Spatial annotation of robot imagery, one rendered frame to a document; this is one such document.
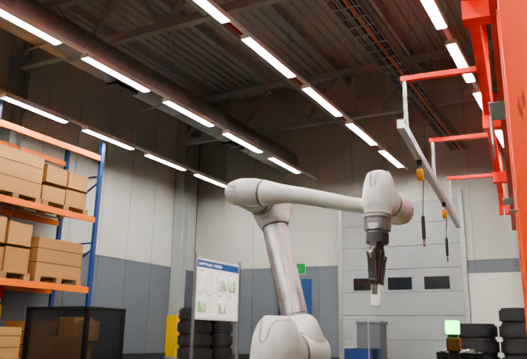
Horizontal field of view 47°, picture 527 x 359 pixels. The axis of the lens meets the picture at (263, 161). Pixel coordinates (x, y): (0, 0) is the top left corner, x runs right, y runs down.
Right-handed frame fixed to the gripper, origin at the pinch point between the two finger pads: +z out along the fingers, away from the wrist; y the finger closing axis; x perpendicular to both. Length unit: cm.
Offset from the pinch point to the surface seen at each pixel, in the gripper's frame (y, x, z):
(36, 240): -580, -920, -152
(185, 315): -753, -674, -36
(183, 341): -757, -673, 11
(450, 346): -2.9, 22.7, 14.1
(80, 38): -415, -693, -454
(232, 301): -765, -577, -66
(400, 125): -390, -130, -217
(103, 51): -469, -696, -458
